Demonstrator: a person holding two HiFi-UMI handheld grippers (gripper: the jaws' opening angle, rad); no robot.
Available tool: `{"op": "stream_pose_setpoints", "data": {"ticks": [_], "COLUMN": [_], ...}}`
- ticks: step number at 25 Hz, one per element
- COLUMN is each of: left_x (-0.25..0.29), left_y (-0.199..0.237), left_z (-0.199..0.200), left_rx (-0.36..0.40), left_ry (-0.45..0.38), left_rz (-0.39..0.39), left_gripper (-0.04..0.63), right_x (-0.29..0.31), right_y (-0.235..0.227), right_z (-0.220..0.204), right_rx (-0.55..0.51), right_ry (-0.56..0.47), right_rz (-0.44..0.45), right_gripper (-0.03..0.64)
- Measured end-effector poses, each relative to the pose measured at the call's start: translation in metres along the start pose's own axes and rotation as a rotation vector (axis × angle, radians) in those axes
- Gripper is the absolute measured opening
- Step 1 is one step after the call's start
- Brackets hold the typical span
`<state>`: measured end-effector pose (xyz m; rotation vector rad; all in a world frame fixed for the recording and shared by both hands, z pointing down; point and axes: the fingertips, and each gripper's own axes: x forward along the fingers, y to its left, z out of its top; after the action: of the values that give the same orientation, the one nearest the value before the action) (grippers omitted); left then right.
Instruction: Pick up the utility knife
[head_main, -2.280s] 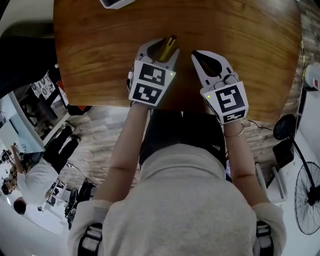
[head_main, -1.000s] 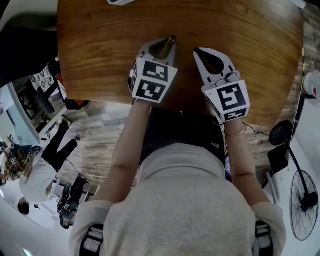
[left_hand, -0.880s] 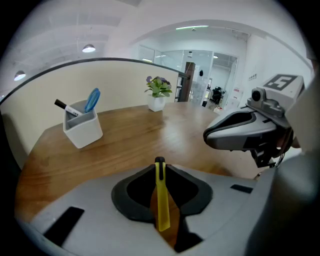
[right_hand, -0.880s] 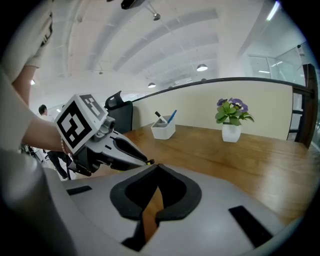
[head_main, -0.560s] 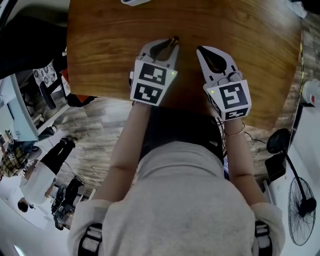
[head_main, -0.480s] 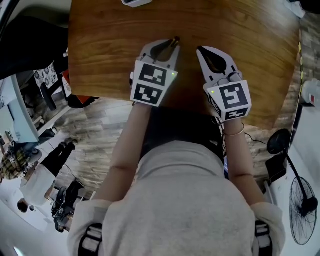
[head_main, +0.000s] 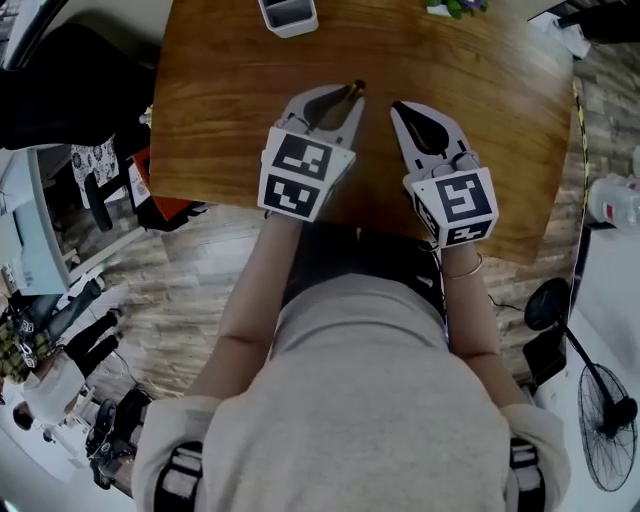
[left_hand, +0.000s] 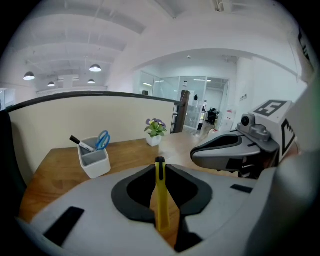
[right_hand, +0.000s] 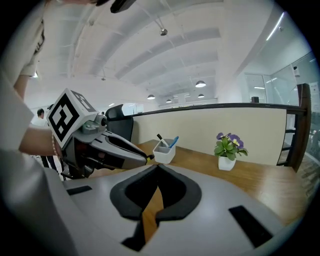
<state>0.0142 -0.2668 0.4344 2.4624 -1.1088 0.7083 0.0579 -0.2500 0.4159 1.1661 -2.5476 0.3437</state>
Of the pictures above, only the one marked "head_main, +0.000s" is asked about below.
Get black white shoulder strap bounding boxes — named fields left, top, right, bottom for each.
left=154, top=441, right=206, bottom=512
left=508, top=438, right=544, bottom=512

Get black pedestal fan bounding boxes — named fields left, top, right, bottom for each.
left=523, top=277, right=640, bottom=494

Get patterned seat cushion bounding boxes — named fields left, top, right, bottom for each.
left=69, top=139, right=122, bottom=202

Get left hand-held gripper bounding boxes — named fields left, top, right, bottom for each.
left=256, top=83, right=367, bottom=224

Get person's right forearm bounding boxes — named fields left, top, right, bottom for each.
left=441, top=243, right=527, bottom=402

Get white pen holder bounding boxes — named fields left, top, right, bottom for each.
left=256, top=0, right=319, bottom=40

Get person's left forearm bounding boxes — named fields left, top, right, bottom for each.
left=191, top=213, right=302, bottom=402

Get clear water jug red label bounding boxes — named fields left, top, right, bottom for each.
left=586, top=171, right=640, bottom=227

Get black flat box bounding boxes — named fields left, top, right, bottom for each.
left=521, top=328, right=569, bottom=387

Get thin metal bracelet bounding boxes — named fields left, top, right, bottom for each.
left=443, top=251, right=485, bottom=280

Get small potted flower plant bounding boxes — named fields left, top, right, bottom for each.
left=424, top=0, right=490, bottom=20

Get person's beige shirt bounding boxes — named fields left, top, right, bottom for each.
left=131, top=271, right=572, bottom=512

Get person's dark trousers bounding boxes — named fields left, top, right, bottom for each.
left=281, top=221, right=447, bottom=322

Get white desk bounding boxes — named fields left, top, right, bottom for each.
left=0, top=148, right=72, bottom=297

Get black mesh office chair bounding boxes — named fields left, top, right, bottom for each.
left=0, top=21, right=157, bottom=234

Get red box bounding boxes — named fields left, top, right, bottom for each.
left=131, top=148, right=207, bottom=222

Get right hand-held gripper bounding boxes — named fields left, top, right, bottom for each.
left=389, top=100, right=501, bottom=250

